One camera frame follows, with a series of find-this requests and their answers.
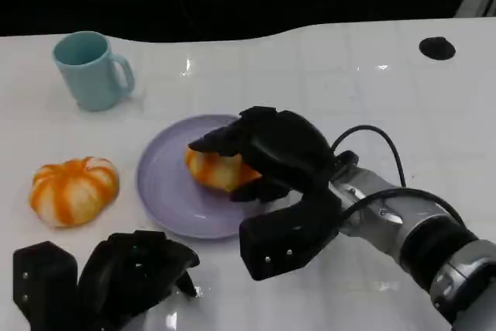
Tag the orange white toy bread roll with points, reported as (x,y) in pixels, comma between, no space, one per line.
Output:
(211,172)
(73,191)

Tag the pale green mug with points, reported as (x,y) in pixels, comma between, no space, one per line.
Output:
(91,77)

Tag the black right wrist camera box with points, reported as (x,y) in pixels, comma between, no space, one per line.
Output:
(279,238)

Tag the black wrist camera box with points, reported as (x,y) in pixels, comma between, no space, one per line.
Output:
(42,276)
(279,238)

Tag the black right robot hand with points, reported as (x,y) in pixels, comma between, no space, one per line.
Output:
(286,149)

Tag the lilac plate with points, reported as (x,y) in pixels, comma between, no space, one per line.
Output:
(162,191)

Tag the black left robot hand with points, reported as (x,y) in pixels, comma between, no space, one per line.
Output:
(120,273)

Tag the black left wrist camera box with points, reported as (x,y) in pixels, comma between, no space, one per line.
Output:
(42,276)

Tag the black round table grommet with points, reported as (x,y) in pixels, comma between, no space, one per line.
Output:
(436,49)

